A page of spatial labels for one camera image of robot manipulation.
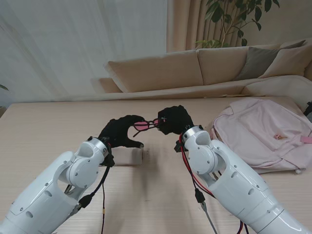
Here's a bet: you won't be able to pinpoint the dark object beside table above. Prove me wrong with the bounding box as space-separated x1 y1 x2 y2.
303 100 312 123

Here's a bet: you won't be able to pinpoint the white sheer curtain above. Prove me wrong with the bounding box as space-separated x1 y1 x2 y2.
0 0 169 104

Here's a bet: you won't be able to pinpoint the black glasses with pink lenses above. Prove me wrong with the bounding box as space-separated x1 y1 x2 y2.
132 117 167 138

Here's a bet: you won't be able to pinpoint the red left arm wire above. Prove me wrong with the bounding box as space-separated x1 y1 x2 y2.
100 183 106 234

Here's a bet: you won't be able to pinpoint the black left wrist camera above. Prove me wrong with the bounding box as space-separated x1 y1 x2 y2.
102 153 116 168

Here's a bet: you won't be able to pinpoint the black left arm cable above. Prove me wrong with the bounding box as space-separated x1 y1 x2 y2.
77 165 112 210

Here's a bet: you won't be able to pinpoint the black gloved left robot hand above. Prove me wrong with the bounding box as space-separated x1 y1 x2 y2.
98 115 147 149

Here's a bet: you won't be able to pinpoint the beige pleated curtain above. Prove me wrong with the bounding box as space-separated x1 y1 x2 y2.
166 0 312 54

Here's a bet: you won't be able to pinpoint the beige throw pillow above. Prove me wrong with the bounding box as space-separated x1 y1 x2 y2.
258 36 312 79

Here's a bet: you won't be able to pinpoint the pale pink backpack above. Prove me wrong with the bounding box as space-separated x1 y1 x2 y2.
211 99 312 175

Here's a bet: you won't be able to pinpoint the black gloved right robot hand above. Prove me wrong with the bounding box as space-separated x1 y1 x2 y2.
157 105 195 136

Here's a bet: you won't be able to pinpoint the beige sofa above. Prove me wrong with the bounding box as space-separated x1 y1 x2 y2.
91 38 312 101

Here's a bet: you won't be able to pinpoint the red right arm wires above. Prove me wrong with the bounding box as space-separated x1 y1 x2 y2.
178 135 250 234

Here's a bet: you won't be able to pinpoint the grey right arm cable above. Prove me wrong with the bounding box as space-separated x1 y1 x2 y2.
194 188 218 234

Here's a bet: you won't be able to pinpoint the grey throw pillow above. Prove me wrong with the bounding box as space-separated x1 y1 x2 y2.
234 40 307 81

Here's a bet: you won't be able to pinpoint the green leafy indoor plant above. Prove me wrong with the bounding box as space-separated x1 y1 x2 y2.
194 0 281 49

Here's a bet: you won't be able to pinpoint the cream fabric glasses pouch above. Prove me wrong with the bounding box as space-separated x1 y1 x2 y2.
107 147 145 167

